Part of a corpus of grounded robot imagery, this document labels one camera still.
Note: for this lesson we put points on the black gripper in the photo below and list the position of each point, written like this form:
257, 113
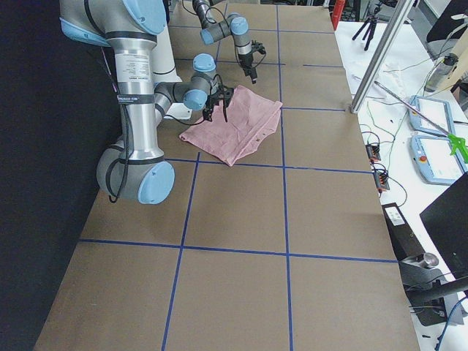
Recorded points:
246, 61
212, 101

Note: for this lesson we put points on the pink Snoopy t-shirt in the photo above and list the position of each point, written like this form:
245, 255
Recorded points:
237, 131

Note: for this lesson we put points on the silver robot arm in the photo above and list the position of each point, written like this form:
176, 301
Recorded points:
215, 27
134, 167

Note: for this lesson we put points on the red cylinder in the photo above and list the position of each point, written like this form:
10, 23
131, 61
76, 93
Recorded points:
338, 8

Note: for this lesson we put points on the black tripod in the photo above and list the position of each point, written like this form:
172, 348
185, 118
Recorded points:
369, 25

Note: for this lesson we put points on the orange connector block far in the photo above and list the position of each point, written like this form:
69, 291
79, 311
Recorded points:
373, 152

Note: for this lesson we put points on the orange connector block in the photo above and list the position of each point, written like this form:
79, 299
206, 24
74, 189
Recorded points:
381, 177
373, 152

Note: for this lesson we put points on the orange connector block near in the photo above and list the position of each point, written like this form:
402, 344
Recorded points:
381, 177

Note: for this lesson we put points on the far blue teach pendant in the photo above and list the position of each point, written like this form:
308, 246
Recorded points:
438, 111

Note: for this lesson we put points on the blue teach pendant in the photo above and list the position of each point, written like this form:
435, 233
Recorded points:
434, 162
438, 111

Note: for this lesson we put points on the grey water bottle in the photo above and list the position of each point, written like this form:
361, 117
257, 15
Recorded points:
442, 71

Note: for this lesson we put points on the near blue teach pendant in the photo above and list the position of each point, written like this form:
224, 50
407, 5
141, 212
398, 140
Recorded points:
434, 162

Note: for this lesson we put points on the metal rod green clip stand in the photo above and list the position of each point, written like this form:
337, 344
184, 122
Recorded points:
458, 144

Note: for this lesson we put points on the black box with label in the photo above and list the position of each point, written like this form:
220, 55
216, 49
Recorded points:
406, 246

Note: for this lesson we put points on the black monitor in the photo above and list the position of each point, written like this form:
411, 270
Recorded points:
445, 220

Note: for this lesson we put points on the aluminium frame post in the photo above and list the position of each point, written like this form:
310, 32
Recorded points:
397, 20

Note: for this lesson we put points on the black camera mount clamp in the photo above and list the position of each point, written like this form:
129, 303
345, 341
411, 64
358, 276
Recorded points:
431, 296

